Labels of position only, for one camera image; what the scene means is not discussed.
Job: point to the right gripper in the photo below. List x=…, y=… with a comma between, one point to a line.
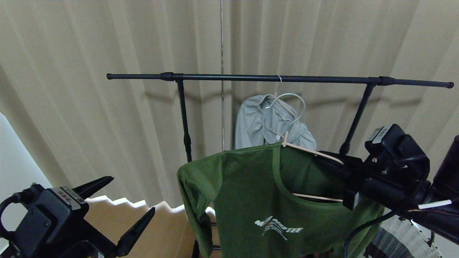
x=383, y=188

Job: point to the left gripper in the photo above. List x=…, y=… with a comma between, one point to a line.
x=93, y=245

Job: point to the pink clothes hanger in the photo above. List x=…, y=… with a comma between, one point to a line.
x=279, y=84
x=312, y=152

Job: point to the green garment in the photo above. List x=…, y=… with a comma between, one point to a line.
x=251, y=186

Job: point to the pale grey shorts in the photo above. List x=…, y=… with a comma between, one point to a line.
x=251, y=122

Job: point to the white laundry basket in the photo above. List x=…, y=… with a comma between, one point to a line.
x=398, y=240

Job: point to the black clothes rack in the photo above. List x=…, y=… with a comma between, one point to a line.
x=322, y=79

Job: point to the beige curtain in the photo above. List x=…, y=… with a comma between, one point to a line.
x=71, y=53

